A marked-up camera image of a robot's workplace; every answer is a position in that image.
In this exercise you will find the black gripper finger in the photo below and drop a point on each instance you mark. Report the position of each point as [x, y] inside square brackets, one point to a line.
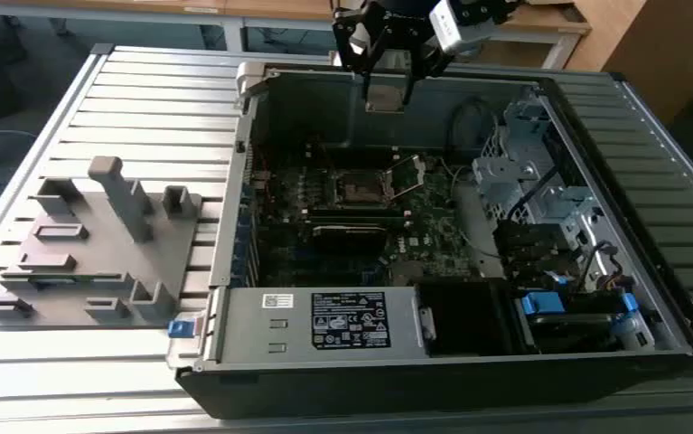
[341, 31]
[433, 63]

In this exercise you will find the CPU socket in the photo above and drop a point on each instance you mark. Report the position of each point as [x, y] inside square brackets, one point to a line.
[357, 190]

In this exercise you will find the black RAM slot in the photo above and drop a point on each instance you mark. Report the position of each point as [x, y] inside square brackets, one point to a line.
[352, 221]
[352, 211]

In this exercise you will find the grey case release latch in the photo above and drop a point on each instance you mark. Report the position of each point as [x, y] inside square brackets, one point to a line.
[249, 74]

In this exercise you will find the silver metal drive cage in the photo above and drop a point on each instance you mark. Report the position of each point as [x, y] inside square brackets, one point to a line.
[496, 174]

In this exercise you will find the green motherboard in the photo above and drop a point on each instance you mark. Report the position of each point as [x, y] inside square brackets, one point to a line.
[436, 226]

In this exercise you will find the wooden cabinet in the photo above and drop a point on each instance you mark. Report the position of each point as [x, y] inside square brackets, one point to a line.
[670, 54]

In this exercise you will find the black heatsink block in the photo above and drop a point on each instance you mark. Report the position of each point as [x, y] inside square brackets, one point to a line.
[348, 239]

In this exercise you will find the bronze chipset heatsink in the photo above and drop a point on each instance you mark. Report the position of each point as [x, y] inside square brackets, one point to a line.
[406, 270]

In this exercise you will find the blue disk carrier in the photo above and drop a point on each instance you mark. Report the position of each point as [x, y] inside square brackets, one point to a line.
[541, 303]

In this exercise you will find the small blue plastic clip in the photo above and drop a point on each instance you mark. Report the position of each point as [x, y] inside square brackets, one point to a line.
[629, 302]

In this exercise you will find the grey parts rack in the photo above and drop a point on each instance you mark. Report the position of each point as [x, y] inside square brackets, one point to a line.
[104, 257]

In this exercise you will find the black disk drive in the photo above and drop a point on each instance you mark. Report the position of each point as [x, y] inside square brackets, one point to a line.
[569, 332]

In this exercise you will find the grey power supply unit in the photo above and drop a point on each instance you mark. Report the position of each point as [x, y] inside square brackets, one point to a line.
[249, 330]

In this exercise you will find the blue case latch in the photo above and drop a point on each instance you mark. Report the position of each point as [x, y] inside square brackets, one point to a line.
[178, 329]

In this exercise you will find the green RAM stick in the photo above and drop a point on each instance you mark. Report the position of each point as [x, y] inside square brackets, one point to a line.
[58, 280]

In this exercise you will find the black open PC case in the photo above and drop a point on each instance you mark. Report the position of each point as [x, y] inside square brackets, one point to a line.
[381, 393]

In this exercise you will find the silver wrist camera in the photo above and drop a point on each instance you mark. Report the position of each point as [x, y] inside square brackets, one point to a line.
[450, 27]

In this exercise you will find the wooden desk white frame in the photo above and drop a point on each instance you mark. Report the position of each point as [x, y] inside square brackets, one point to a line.
[548, 25]

